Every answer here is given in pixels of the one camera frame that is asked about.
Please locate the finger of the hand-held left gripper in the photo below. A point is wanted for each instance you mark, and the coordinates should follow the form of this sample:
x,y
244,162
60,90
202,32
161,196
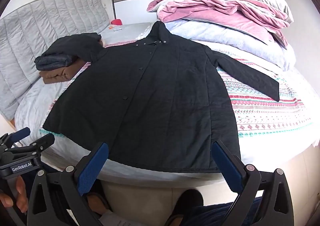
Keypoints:
x,y
41,141
21,133

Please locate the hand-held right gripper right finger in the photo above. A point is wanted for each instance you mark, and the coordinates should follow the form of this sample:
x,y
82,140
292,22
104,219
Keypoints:
x,y
226,168

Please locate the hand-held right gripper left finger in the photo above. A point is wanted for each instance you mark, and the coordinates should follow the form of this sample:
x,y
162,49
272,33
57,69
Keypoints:
x,y
92,168

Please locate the black quilted coat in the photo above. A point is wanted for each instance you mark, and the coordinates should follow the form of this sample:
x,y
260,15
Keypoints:
x,y
150,96

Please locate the person's left hand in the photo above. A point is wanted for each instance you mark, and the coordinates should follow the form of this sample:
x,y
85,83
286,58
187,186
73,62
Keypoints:
x,y
22,196

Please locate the brown slipper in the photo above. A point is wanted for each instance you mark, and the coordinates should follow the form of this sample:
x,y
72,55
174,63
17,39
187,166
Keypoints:
x,y
97,202

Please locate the bed with grey sheet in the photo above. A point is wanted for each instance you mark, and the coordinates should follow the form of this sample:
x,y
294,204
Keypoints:
x,y
32,101

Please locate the person's right leg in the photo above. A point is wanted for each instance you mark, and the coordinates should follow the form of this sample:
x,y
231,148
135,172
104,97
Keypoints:
x,y
215,214

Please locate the beige bed base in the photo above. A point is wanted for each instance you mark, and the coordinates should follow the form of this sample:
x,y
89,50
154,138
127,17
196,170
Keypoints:
x,y
140,191

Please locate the dark slipper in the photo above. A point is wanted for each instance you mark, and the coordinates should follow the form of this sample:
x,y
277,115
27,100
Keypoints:
x,y
186,203

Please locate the folded brown garment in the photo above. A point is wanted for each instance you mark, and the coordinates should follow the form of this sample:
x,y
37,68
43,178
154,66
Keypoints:
x,y
56,74

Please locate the patterned striped blanket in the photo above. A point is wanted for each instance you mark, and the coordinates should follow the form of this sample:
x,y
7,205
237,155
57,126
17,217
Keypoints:
x,y
262,111

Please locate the folded dark grey garment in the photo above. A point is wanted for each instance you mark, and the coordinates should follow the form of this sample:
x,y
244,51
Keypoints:
x,y
53,62

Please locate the grey quilted headboard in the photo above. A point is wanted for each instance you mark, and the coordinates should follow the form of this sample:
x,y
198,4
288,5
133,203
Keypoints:
x,y
37,40

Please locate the white quilt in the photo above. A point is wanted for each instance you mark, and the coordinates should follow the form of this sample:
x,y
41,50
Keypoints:
x,y
250,59

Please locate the light blue fleece blanket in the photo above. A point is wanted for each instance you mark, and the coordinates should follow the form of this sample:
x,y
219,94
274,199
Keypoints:
x,y
225,35

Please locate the small red object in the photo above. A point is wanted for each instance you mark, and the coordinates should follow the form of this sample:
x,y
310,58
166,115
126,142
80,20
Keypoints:
x,y
116,22

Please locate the pink velvet blanket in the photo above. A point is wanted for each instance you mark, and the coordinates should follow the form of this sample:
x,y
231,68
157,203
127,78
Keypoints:
x,y
215,10

